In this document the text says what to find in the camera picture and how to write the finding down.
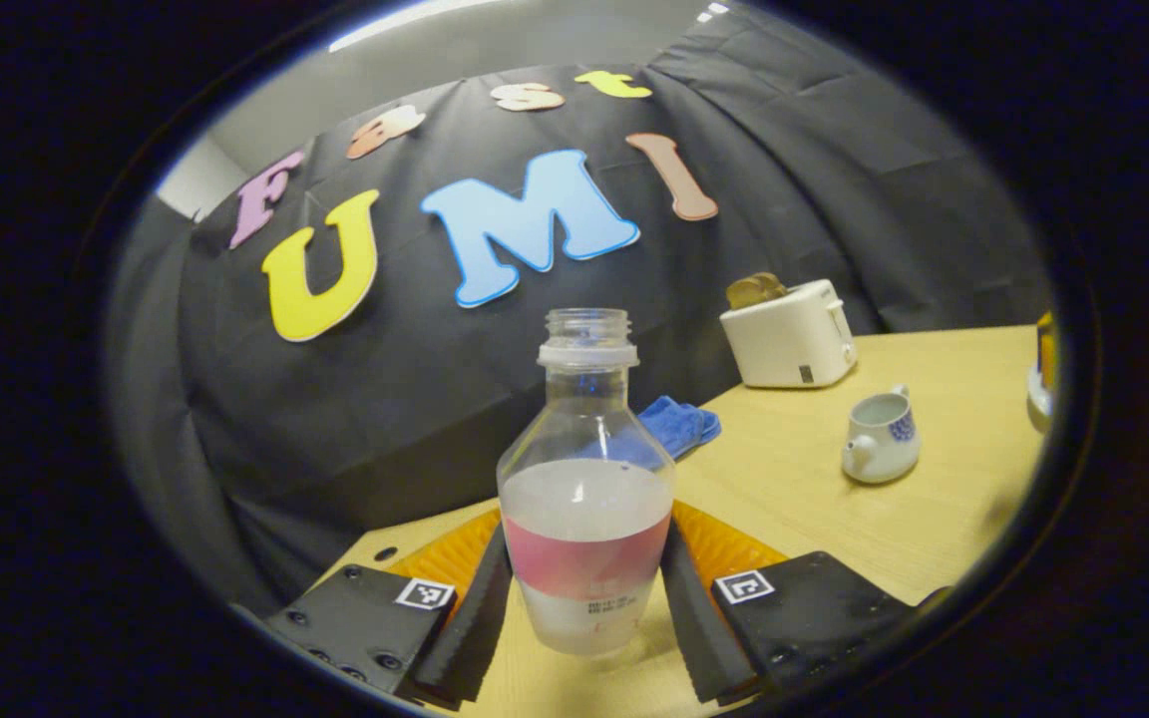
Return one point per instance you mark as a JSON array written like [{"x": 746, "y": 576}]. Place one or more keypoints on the white blue-flowered teacup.
[{"x": 879, "y": 449}]

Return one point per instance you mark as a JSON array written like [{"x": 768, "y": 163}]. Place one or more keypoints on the brown toast slice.
[
  {"x": 746, "y": 292},
  {"x": 772, "y": 286}
]

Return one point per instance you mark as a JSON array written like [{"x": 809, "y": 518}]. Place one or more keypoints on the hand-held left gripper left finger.
[{"x": 470, "y": 628}]

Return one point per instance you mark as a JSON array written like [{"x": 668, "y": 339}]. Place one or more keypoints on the clear water bottle pink label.
[{"x": 584, "y": 538}]

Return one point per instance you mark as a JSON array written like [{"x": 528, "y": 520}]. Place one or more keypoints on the cream white toaster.
[{"x": 789, "y": 344}]

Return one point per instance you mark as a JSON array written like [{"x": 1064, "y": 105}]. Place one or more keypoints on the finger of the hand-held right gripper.
[{"x": 1045, "y": 349}]

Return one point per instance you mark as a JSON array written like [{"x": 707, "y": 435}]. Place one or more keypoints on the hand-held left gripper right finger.
[{"x": 699, "y": 628}]

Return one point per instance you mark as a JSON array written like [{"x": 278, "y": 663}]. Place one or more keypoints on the blue folded towel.
[{"x": 684, "y": 424}]

